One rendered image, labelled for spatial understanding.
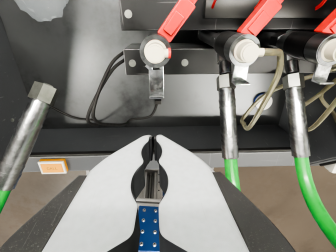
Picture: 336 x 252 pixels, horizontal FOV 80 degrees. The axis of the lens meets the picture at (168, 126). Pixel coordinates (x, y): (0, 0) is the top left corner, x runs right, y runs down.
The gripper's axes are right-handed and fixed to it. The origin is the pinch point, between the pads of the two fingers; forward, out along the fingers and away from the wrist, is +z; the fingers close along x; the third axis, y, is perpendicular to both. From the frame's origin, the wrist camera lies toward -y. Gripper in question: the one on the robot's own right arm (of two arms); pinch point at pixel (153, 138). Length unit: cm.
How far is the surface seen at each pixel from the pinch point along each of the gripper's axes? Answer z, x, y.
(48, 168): 22.0, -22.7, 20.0
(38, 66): 35.3, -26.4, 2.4
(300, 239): 118, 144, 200
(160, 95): 7.6, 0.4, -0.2
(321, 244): 118, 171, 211
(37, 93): 6.4, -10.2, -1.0
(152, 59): 6.8, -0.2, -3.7
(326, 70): 8.3, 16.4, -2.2
